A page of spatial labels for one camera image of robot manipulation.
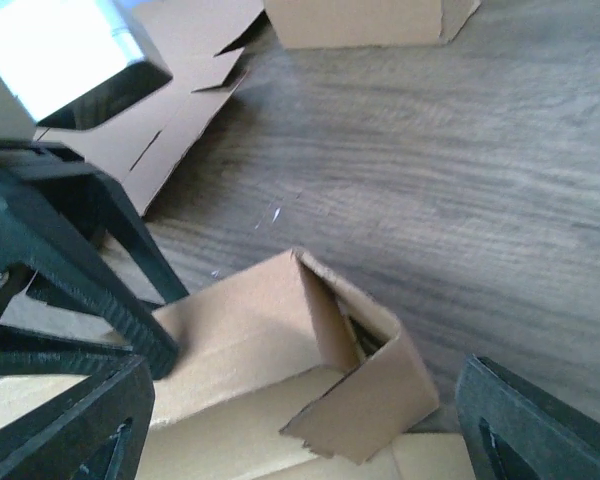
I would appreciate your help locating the small cardboard box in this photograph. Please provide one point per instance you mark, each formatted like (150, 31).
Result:
(287, 371)

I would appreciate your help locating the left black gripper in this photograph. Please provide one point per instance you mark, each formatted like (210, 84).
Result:
(54, 206)

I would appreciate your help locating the large flat cardboard blank front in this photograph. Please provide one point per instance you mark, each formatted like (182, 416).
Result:
(142, 146)

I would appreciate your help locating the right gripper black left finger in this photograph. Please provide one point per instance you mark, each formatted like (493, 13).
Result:
(94, 430)

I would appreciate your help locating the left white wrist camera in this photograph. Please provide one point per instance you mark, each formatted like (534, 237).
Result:
(73, 65)

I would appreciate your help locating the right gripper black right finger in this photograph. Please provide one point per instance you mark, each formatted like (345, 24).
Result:
(515, 430)

